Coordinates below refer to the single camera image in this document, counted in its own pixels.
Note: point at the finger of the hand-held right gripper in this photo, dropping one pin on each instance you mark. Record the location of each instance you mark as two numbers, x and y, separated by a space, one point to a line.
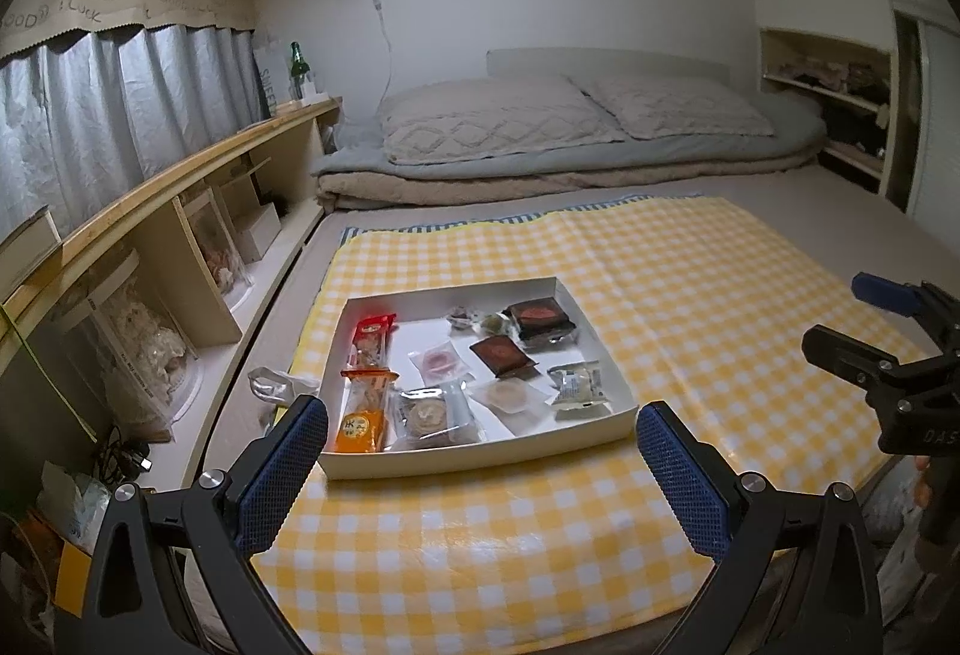
885 293
847 351

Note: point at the wall niche shelf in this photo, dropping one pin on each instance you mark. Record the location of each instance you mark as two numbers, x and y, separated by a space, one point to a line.
825 44

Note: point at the small green candy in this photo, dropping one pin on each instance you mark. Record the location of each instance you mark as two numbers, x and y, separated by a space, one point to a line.
493 323

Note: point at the bagged plush doll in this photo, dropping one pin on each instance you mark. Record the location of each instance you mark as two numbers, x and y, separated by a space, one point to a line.
217 250
142 355

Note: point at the beige folded blanket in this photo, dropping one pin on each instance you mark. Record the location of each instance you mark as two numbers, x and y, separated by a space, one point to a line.
487 183

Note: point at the grey curtain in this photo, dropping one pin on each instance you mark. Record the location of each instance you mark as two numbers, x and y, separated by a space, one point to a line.
112 108

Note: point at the red snack packet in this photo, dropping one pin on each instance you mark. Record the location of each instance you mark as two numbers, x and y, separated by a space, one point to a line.
373 332

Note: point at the clear beige cookie packet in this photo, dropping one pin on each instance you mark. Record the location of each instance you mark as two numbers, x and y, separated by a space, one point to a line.
510 398

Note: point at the small white storage box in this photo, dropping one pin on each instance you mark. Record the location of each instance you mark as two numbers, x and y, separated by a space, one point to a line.
259 227

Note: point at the blue striped cloth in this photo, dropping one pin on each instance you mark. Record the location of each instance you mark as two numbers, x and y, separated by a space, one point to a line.
450 221

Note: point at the thick dark brown packet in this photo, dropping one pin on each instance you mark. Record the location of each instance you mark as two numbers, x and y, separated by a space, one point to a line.
540 319

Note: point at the small brown candy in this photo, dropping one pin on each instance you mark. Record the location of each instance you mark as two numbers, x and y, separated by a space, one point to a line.
461 319

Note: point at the wooden shelf unit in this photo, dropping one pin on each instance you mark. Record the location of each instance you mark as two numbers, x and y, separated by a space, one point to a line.
195 156

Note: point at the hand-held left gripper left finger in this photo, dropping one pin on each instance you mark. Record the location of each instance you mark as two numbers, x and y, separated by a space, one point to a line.
281 467

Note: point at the clear mooncake packet white band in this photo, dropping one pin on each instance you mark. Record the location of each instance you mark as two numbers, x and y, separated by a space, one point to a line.
431 416

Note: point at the pile of clothes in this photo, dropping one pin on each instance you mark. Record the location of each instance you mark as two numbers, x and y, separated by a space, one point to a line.
825 74

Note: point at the beige quilted pillow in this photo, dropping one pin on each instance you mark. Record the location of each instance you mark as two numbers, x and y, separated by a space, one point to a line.
487 119
675 104

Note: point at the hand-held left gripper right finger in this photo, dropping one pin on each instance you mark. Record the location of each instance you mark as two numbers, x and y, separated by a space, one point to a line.
682 475

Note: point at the yellow cardboard box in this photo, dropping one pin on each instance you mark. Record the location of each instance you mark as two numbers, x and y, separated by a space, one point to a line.
71 572

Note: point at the person's right hand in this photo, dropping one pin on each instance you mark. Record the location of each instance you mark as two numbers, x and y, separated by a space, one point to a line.
934 535

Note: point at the white sign board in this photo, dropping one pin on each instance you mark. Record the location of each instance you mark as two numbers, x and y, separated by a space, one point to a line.
268 74

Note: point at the grey duvet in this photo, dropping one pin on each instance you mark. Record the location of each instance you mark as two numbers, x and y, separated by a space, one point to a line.
787 138

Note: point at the book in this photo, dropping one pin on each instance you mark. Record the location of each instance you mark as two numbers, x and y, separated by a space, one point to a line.
26 242

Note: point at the dark bags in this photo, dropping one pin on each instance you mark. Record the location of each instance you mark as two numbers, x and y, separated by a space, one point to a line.
855 130

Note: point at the yellow checkered mat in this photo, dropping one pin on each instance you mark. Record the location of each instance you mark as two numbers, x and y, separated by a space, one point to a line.
675 265

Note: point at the white cardboard box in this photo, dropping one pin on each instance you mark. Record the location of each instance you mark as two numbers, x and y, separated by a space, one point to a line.
525 434

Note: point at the white plastic bag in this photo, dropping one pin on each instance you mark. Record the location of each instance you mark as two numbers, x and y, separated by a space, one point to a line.
75 505

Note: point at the clear pink round candy packet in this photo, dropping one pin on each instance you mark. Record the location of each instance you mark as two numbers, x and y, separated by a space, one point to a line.
436 360

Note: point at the crumpled clear plastic bag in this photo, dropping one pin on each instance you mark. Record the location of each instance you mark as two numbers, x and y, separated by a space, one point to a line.
274 389

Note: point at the white sliding door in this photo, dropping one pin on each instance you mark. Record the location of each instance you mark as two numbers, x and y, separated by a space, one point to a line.
937 115

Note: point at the white snack packet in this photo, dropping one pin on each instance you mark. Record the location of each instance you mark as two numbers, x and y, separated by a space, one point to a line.
576 386

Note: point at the green glass bottle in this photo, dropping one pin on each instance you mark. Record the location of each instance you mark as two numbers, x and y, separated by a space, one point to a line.
298 72

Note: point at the orange biscuit packet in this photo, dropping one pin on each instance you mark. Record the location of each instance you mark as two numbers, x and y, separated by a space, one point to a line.
360 426

